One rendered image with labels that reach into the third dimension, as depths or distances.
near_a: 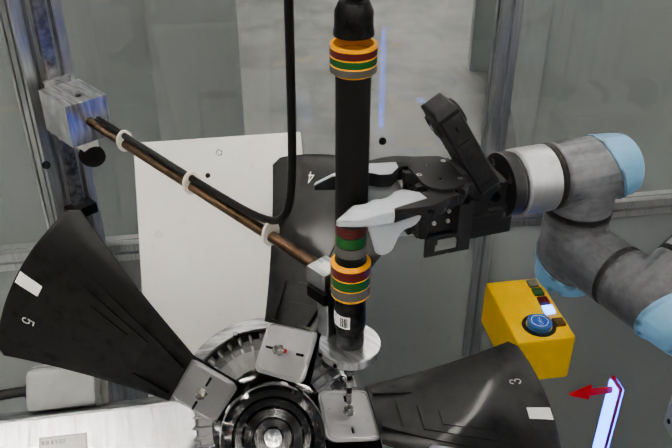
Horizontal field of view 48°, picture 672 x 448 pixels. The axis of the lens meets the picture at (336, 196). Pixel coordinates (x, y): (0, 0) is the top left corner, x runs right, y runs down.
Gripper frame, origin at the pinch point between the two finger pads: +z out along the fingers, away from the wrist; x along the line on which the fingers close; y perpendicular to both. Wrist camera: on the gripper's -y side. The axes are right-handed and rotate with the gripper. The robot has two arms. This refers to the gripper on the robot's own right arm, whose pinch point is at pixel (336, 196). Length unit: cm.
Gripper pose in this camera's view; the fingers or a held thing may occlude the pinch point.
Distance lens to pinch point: 75.7
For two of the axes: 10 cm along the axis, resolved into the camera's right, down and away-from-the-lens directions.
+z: -9.5, 1.6, -2.8
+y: -0.1, 8.6, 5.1
